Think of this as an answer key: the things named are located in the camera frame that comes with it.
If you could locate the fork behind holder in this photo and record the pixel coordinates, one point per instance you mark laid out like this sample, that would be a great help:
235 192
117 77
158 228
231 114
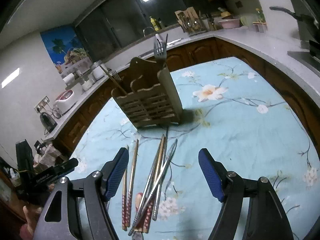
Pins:
116 76

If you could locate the wall power outlet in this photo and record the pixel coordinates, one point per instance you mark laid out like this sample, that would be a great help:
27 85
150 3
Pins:
43 103

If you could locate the black frying pan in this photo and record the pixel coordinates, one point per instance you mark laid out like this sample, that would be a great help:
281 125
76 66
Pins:
311 23

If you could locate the pink basin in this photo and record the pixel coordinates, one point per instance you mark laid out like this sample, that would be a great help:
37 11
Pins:
230 23

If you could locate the floral blue tablecloth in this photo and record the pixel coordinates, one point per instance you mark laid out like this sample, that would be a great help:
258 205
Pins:
235 114

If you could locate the tropical fruit poster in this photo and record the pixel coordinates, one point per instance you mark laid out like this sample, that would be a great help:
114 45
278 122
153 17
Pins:
66 50

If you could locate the knife block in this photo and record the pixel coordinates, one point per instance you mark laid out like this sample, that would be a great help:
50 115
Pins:
211 22

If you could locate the steel fork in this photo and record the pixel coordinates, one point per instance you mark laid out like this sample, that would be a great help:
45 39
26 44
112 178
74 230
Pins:
160 57

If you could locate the black steel electric kettle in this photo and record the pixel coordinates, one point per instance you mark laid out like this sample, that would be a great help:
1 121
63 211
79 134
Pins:
48 122

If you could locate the spice jars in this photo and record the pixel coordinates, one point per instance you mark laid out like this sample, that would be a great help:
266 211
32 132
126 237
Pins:
260 25

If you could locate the dark kitchen window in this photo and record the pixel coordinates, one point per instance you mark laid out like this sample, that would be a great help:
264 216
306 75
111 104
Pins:
115 24

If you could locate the steel chopstick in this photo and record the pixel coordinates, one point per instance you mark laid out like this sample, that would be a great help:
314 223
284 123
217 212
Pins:
147 199

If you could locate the small white jar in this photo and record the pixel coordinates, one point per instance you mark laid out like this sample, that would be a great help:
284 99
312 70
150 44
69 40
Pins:
87 85

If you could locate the countertop utensil rack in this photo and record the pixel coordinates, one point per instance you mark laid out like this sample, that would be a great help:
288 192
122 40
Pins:
190 21

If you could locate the white red rice cooker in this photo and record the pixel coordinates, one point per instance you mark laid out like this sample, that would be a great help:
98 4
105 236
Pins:
65 101

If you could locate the kitchen faucet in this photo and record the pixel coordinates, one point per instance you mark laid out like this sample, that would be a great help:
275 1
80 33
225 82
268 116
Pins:
153 33

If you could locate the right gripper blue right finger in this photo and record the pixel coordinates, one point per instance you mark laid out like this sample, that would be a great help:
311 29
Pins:
219 180

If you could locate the yellow detergent bottle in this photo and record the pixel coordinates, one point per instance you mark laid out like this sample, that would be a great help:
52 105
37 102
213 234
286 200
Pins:
155 24

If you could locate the paper towel roll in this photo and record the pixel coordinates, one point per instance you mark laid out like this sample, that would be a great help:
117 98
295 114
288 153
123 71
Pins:
69 79

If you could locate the steel sink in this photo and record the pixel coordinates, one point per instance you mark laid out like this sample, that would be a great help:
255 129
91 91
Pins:
160 47

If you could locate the person's left hand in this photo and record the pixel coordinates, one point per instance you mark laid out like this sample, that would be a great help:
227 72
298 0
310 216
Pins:
32 214

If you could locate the wooden utensil holder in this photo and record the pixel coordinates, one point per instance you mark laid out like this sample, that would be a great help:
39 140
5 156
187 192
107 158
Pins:
149 96

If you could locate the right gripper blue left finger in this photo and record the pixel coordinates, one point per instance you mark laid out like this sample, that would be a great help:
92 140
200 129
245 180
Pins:
113 172

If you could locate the white pot with lid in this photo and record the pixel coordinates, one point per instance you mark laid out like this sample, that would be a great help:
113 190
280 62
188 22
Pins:
97 70

